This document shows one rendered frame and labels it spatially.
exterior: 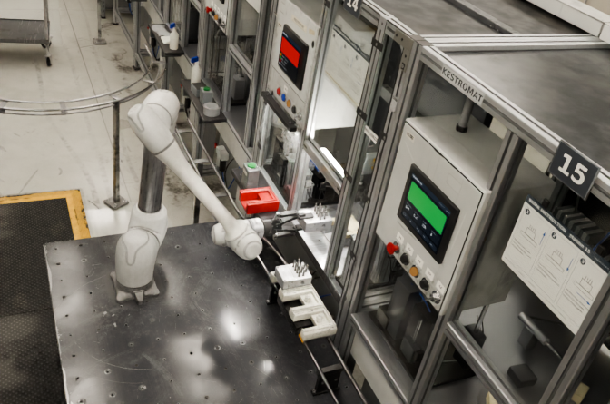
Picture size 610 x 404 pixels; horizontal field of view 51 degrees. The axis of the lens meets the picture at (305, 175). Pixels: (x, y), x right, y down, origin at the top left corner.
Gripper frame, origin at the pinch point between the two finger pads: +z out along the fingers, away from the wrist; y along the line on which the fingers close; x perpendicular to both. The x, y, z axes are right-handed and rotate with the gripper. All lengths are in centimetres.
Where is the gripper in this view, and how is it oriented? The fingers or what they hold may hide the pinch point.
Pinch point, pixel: (305, 221)
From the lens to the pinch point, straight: 277.3
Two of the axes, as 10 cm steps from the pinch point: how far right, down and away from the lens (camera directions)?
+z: 9.1, -1.2, 3.9
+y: 1.3, -8.3, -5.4
